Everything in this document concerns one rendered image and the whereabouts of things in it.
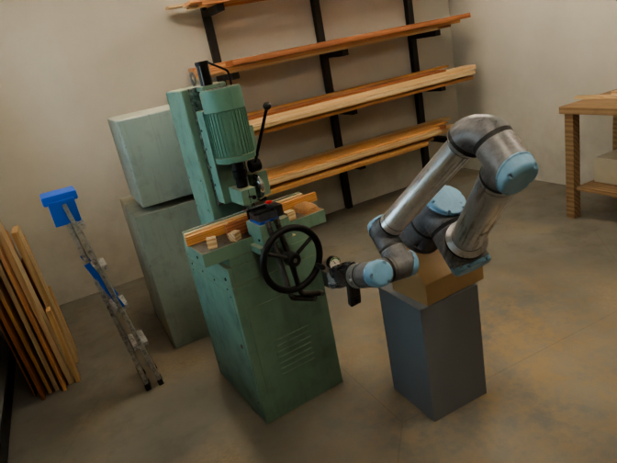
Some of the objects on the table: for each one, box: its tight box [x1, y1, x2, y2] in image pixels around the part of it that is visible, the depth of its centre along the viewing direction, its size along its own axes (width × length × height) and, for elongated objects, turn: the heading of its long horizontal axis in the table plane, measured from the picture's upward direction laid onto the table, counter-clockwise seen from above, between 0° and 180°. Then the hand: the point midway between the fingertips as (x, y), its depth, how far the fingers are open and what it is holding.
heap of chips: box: [293, 201, 321, 215], centre depth 242 cm, size 9×14×4 cm, turn 59°
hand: (331, 284), depth 207 cm, fingers closed
